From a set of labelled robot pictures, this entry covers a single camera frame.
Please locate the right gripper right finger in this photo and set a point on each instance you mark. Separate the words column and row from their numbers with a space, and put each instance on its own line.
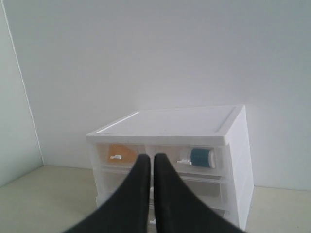
column 177, row 209

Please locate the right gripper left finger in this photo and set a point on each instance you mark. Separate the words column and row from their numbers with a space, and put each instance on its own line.
column 126, row 210

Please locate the small drawer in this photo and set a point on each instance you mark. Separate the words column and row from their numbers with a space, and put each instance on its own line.
column 102, row 150
column 173, row 154

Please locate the teal label pill bottle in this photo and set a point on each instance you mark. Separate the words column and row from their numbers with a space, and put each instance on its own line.
column 200, row 157

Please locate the yellow cheese block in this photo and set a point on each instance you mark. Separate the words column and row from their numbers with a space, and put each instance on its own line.
column 120, row 154

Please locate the middle wide clear drawer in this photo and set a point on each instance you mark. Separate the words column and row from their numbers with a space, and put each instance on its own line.
column 212, row 190

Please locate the wide clear drawer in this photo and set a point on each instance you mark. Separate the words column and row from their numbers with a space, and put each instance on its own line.
column 212, row 190
column 152, row 218

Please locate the bottom wide clear drawer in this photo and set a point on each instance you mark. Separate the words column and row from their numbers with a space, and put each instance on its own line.
column 152, row 218

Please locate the white plastic drawer cabinet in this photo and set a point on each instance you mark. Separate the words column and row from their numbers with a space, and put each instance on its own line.
column 223, row 128

